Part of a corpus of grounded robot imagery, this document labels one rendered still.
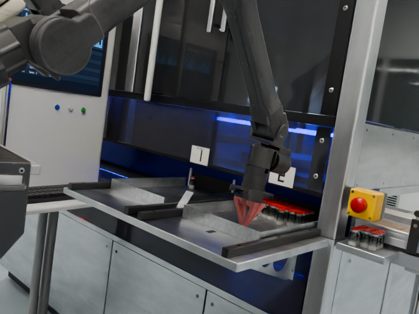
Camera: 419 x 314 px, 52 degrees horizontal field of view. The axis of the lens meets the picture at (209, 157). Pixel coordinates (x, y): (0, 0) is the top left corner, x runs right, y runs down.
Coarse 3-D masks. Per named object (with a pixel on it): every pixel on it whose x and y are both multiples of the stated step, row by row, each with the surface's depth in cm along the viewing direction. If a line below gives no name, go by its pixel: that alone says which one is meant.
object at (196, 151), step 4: (192, 148) 151; (196, 148) 149; (200, 148) 148; (204, 148) 147; (192, 152) 151; (196, 152) 149; (200, 152) 148; (204, 152) 147; (208, 152) 146; (192, 156) 151; (196, 156) 149; (204, 156) 147; (208, 156) 146; (192, 160) 151; (196, 160) 149; (204, 160) 147; (204, 164) 147
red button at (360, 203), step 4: (352, 200) 108; (356, 200) 107; (360, 200) 107; (364, 200) 107; (352, 204) 108; (356, 204) 107; (360, 204) 106; (364, 204) 106; (352, 208) 108; (356, 208) 107; (360, 208) 106; (364, 208) 106; (356, 212) 108; (360, 212) 107
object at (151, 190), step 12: (120, 180) 141; (132, 180) 145; (144, 180) 149; (156, 180) 153; (168, 180) 157; (180, 180) 162; (120, 192) 135; (132, 192) 131; (144, 192) 128; (156, 192) 144; (168, 192) 147; (180, 192) 150; (192, 192) 153; (204, 192) 156
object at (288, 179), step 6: (294, 168) 123; (270, 174) 129; (276, 174) 127; (288, 174) 124; (294, 174) 123; (270, 180) 129; (276, 180) 127; (282, 180) 126; (288, 180) 124; (288, 186) 124
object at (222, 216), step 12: (192, 204) 118; (204, 204) 122; (216, 204) 126; (228, 204) 130; (192, 216) 114; (204, 216) 111; (216, 216) 108; (228, 216) 124; (216, 228) 108; (228, 228) 106; (240, 228) 103; (252, 228) 114; (264, 228) 116; (276, 228) 118; (288, 228) 108; (300, 228) 113; (252, 240) 101
